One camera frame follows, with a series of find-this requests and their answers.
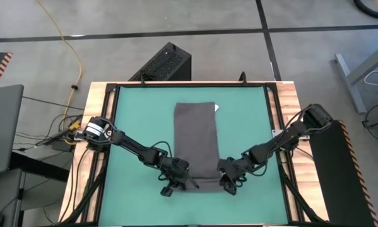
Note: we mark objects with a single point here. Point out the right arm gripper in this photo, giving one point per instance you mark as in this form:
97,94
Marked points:
237,170

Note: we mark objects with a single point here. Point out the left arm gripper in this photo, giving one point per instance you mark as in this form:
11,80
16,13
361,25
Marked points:
176,173

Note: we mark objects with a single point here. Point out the grey-brown towel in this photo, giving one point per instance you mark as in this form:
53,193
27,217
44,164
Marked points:
195,138

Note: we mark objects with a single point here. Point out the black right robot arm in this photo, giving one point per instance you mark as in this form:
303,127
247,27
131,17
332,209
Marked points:
286,137

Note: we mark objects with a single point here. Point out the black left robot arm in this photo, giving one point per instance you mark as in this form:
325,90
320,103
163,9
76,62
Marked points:
135,148

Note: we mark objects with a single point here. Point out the green table mat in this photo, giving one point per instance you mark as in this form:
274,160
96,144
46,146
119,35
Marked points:
138,107

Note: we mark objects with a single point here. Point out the large black striped-edge mat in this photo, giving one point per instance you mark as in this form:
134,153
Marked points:
337,176

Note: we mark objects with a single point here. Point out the black perforated computer tower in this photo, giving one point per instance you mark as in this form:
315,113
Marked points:
166,63

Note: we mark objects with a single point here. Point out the black metal beam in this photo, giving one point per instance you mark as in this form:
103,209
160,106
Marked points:
37,165

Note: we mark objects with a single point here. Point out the grey metal desk leg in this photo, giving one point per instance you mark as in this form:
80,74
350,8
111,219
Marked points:
352,91

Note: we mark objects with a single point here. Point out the grey side cabinet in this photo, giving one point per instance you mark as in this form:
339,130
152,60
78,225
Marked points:
2,195

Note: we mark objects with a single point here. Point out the grey laptop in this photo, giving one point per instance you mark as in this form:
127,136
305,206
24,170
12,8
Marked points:
2,126

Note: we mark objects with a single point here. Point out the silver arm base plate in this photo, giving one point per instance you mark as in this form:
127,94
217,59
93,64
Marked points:
276,134

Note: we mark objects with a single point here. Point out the black metal table frame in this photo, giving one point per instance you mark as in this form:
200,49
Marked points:
192,84

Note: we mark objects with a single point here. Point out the black frame clamp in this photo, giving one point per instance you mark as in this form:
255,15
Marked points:
243,79

